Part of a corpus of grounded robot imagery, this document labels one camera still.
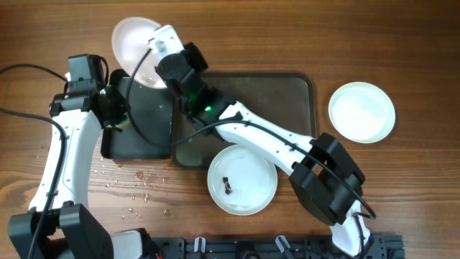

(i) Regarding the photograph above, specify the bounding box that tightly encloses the green yellow sponge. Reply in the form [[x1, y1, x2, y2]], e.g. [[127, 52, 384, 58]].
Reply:
[[115, 113, 131, 130]]

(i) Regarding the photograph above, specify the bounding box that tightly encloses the white plate top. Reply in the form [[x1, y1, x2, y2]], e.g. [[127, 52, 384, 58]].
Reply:
[[111, 17, 166, 89]]

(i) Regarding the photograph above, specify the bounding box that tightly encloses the white plate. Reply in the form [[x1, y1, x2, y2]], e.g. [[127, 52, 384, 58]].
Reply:
[[111, 17, 166, 89], [328, 81, 396, 144], [207, 145, 277, 216]]

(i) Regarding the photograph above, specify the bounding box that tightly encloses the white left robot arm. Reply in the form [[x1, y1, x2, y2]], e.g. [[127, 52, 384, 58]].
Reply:
[[8, 54, 159, 258]]

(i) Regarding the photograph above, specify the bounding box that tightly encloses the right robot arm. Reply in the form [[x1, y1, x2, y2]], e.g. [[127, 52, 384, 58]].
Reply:
[[154, 43, 376, 258]]

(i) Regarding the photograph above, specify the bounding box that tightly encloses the small black tray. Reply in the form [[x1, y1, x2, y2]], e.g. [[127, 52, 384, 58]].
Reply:
[[100, 81, 174, 160]]

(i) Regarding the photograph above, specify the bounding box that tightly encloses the large dark tray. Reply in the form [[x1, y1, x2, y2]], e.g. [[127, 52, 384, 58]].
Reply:
[[172, 72, 318, 168]]

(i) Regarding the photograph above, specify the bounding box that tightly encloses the white plate bottom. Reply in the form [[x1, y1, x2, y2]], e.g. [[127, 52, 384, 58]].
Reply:
[[207, 145, 277, 216]]

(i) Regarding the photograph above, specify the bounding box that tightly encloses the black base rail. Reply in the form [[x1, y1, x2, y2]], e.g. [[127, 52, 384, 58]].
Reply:
[[152, 234, 405, 259]]

